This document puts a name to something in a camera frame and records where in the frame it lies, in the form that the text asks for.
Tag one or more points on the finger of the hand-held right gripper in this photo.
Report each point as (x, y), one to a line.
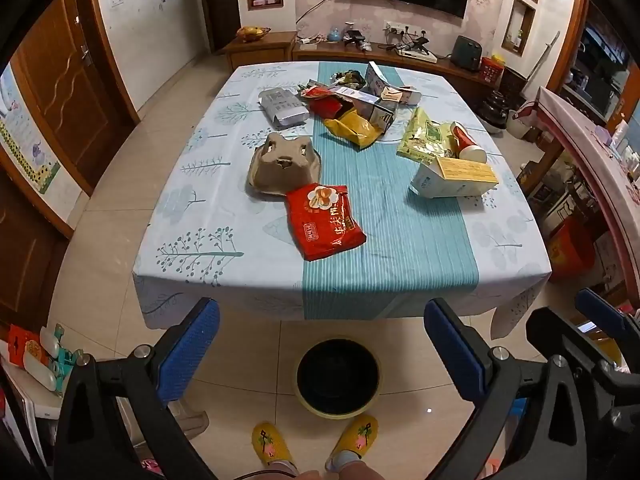
(555, 332)
(602, 312)

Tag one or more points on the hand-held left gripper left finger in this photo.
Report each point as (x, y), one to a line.
(192, 345)

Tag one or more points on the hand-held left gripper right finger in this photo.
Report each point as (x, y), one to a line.
(452, 350)

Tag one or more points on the black yellow-rimmed trash bin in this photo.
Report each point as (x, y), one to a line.
(338, 377)

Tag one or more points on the white yellow cardboard box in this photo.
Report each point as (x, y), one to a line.
(452, 177)

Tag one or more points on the red snack packet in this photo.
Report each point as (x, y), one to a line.
(325, 222)

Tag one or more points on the brown pulp egg tray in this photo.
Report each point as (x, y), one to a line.
(285, 162)

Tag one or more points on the green snack bag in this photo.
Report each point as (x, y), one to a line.
(425, 137)

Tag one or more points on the yellow foil packet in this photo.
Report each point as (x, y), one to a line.
(355, 130)

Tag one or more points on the dark green pink carton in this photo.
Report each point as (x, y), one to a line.
(382, 116)

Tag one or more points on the silver box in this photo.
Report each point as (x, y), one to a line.
(282, 107)

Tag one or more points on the red cardboard box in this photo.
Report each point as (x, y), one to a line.
(327, 108)

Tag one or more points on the long white red box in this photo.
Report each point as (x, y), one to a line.
(357, 95)

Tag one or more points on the white blue milk carton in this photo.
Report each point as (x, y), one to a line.
(376, 77)

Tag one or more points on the dark foil wrapper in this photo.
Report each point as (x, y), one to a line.
(350, 78)

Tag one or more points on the red plastic bucket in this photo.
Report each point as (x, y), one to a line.
(570, 250)

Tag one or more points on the teal plastic toy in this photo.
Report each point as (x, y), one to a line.
(67, 360)

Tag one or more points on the yellow embroidered slipper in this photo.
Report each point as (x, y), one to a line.
(272, 445)
(355, 437)

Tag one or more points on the white plastic bottle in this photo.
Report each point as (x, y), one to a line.
(45, 365)

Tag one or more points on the pink covered counter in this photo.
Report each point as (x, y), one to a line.
(590, 150)

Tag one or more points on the red printed packet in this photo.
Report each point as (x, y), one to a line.
(22, 347)

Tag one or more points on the black stacked pot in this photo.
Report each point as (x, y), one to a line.
(496, 112)

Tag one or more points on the red yellow gift box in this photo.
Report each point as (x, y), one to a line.
(492, 70)

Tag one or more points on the brown wooden door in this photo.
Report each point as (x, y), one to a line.
(70, 95)

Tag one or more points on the dark toaster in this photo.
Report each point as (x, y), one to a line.
(466, 54)

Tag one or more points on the white set-top device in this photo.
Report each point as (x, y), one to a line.
(415, 54)

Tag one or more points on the small wooden drawer cabinet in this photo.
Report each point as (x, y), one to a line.
(257, 52)

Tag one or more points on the long wooden television cabinet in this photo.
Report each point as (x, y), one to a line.
(350, 57)

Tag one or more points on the fruit bowl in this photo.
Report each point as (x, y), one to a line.
(253, 34)

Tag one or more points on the small blue kettle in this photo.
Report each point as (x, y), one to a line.
(334, 36)

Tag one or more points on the colourful wall poster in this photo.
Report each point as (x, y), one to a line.
(27, 145)

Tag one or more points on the wooden framed wall shelf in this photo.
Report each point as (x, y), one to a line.
(520, 25)

